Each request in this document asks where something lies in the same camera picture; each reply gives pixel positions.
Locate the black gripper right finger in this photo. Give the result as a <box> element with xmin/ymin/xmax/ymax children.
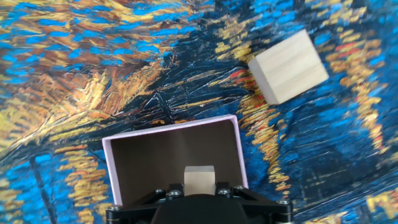
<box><xmin>216</xmin><ymin>182</ymin><xmax>294</xmax><ymax>224</ymax></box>

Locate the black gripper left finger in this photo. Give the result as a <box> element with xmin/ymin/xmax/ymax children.
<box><xmin>105</xmin><ymin>183</ymin><xmax>185</xmax><ymax>224</ymax></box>

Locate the small wooden cube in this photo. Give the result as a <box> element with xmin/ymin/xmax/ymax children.
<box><xmin>183</xmin><ymin>165</ymin><xmax>216</xmax><ymax>197</ymax></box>

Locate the large wooden block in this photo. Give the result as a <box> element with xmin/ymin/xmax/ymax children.
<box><xmin>248</xmin><ymin>29</ymin><xmax>330</xmax><ymax>106</ymax></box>

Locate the pink gift box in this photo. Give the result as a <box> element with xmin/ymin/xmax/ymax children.
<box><xmin>101</xmin><ymin>114</ymin><xmax>249</xmax><ymax>207</ymax></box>

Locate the starry night print cloth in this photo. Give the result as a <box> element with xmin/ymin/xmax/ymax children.
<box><xmin>0</xmin><ymin>0</ymin><xmax>398</xmax><ymax>224</ymax></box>

